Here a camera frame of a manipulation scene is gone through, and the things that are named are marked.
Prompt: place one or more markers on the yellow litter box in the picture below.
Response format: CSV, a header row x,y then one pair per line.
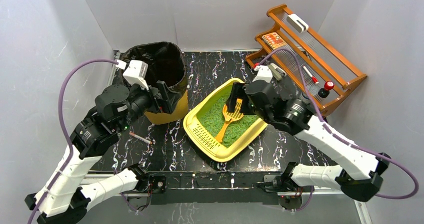
x,y
205,141

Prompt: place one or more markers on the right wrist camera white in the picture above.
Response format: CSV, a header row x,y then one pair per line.
x,y
263,73

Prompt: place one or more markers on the orange litter scoop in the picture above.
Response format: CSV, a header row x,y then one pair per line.
x,y
229,117

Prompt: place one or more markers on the wooden shelf rack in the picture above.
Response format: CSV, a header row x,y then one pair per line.
x,y
314,52

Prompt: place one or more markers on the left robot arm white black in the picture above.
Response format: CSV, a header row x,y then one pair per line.
x,y
63,200

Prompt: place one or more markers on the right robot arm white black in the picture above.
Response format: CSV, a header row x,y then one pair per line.
x,y
356,173

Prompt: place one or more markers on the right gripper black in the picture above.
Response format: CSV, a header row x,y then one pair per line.
x,y
247,97

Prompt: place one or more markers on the white marker pen on table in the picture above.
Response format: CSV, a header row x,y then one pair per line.
x,y
141,138

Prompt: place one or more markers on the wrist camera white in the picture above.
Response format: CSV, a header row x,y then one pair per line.
x,y
134,72
263,73

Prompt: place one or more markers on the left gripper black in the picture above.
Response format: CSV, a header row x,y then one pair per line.
x,y
159,95

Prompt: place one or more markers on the red black stamp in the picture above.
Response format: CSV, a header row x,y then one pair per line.
x,y
325,91

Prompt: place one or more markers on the orange card packet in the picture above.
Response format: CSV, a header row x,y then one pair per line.
x,y
273,40

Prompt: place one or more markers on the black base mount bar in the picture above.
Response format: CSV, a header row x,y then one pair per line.
x,y
215,186

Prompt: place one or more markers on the black trash bag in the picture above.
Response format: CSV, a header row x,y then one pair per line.
x,y
165,63

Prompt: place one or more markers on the red capped marker on shelf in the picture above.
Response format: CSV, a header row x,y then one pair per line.
x,y
312,77

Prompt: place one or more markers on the small blue white jar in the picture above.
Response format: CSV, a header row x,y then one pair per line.
x,y
305,99

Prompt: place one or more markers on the green cat litter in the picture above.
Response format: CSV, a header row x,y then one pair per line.
x,y
213,120

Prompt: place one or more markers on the grey white stapler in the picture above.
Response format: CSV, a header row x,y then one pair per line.
x,y
277,72

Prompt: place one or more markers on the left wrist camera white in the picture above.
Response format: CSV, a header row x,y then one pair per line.
x,y
134,72

